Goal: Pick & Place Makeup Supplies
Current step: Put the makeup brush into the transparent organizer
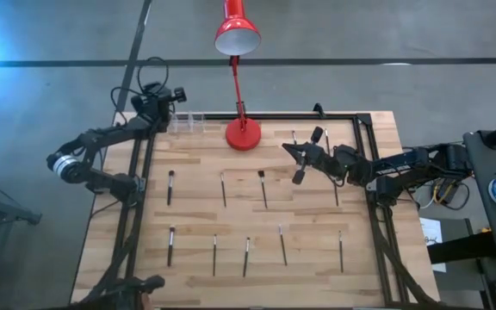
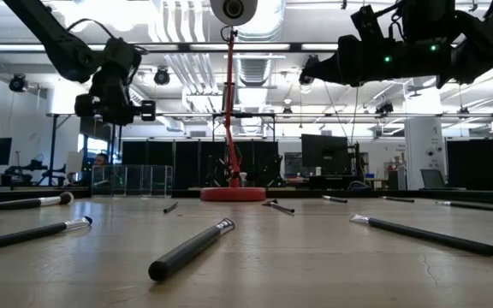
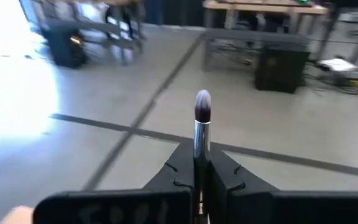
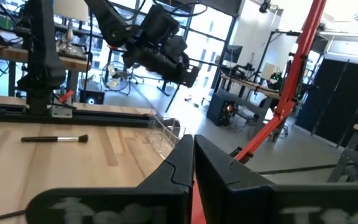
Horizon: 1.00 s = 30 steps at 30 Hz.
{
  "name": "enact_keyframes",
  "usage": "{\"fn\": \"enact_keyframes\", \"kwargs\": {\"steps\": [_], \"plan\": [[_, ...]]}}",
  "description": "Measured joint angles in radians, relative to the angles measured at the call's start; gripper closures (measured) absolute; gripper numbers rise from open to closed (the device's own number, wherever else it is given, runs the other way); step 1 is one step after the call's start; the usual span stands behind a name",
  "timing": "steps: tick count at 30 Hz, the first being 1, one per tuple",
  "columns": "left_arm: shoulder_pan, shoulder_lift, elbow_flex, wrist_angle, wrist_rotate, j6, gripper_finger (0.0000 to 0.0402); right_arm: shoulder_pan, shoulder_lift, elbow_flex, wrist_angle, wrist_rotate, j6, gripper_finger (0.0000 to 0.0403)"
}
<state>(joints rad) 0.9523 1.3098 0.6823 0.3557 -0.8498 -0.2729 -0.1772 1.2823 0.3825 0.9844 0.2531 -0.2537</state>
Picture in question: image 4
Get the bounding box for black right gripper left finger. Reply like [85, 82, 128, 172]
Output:
[25, 134, 196, 224]

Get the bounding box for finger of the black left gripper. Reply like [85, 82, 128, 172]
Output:
[178, 64, 200, 88]

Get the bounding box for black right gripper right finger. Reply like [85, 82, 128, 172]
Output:
[194, 134, 358, 224]

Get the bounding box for thin black makeup brush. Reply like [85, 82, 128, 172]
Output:
[0, 209, 28, 224]

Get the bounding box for black computer tower red light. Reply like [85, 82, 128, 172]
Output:
[206, 91, 239, 128]

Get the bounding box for floor fan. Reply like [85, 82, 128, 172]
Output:
[100, 60, 134, 96]

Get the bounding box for black monitor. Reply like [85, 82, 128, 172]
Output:
[223, 44, 244, 64]

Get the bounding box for wooden workbench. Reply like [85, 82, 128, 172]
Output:
[219, 73, 282, 131]
[0, 29, 92, 97]

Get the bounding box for clear acrylic organizer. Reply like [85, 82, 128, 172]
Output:
[147, 114, 186, 160]

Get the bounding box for white shade table lamp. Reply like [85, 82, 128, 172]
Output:
[53, 0, 90, 60]

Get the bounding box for red lever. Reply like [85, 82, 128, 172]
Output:
[58, 89, 75, 104]

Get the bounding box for black partition panels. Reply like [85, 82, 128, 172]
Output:
[295, 52, 358, 149]

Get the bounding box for black aluminium table frame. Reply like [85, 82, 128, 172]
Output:
[0, 102, 157, 129]

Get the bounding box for grey metal bracket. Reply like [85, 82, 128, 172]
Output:
[50, 104, 74, 119]

